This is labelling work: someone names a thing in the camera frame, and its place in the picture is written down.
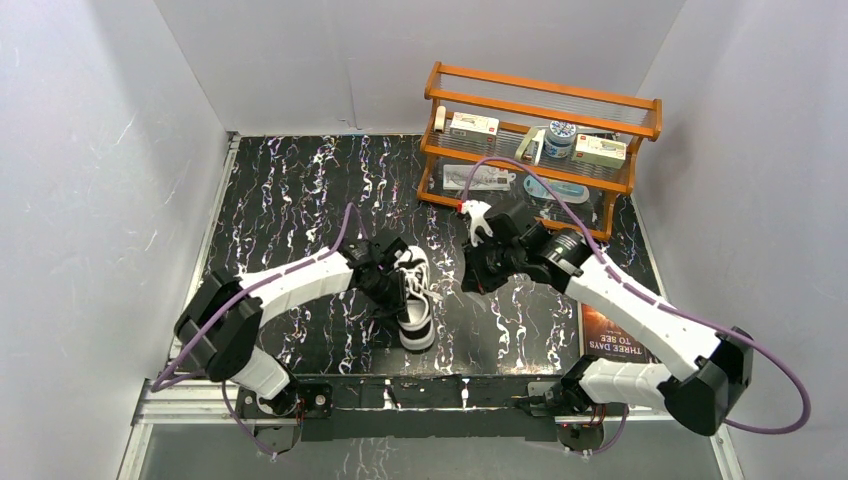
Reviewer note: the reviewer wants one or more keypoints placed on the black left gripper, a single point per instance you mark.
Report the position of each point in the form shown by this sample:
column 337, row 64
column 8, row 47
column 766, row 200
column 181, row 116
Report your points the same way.
column 395, row 295

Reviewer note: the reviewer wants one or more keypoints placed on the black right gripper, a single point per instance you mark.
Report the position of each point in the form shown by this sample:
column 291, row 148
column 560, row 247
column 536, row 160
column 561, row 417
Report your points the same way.
column 475, row 279

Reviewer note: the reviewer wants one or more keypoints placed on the white shoelace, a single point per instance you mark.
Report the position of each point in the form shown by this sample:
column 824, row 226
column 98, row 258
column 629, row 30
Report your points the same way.
column 418, row 285

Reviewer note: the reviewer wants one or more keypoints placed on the black and white sneaker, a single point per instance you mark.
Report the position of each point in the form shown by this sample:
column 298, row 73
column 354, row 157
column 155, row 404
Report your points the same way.
column 416, row 331

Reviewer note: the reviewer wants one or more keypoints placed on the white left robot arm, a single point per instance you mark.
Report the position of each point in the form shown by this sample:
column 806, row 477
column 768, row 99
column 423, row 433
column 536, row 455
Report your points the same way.
column 219, row 327

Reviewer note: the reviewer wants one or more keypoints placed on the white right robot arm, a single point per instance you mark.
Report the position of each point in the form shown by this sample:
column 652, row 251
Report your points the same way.
column 700, row 372

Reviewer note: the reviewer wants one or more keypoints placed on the clear packaged item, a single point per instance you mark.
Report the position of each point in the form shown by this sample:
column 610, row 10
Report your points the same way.
column 486, row 178

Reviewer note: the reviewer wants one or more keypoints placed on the blue packaged tool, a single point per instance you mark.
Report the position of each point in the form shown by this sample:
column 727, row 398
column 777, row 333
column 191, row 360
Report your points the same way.
column 566, row 191

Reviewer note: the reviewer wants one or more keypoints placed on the orange wooden shelf rack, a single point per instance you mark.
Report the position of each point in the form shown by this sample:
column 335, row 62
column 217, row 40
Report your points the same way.
column 519, row 104

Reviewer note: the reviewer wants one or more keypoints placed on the blue patterned round tin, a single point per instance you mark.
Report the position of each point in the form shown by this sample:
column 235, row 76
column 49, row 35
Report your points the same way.
column 559, row 139

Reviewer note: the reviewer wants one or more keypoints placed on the white box left shelf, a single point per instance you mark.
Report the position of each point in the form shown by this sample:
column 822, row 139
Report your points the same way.
column 473, row 127

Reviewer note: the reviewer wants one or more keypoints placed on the white box shelf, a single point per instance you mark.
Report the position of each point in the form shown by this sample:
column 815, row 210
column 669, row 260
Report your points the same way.
column 599, row 151
column 473, row 127

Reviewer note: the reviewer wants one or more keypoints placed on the white box right shelf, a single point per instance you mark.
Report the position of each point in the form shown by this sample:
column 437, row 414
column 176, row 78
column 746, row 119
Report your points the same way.
column 599, row 151

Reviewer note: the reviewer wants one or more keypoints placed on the dark orange book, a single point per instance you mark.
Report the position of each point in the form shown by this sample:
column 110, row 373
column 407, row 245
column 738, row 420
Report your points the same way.
column 602, row 338

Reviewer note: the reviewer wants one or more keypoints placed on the small white tape roll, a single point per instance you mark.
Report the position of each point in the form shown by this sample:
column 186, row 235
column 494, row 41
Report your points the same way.
column 439, row 119

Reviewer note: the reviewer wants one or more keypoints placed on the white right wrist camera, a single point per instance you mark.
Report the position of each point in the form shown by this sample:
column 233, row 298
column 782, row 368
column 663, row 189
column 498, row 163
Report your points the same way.
column 478, row 227

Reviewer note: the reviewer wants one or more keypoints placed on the black metal base frame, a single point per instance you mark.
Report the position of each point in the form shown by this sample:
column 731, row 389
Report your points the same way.
column 335, row 407

